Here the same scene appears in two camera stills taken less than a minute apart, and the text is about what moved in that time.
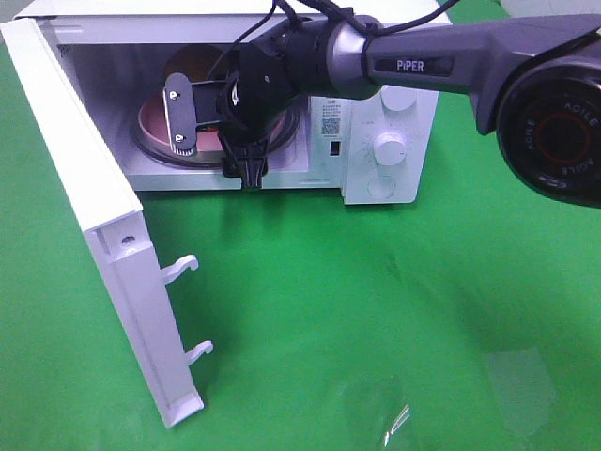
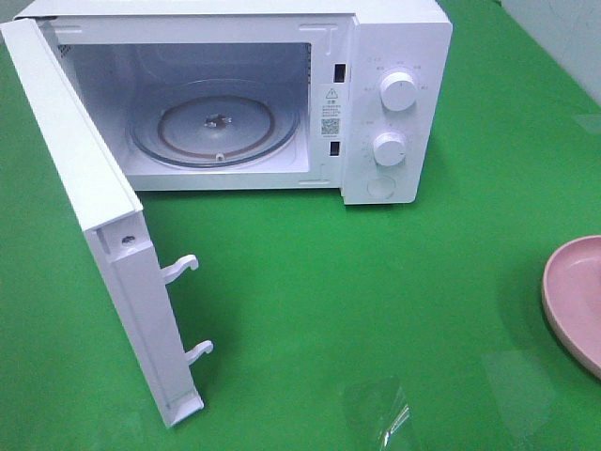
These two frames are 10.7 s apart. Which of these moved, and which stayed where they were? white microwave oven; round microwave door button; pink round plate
Moved: pink round plate
Stayed: white microwave oven; round microwave door button
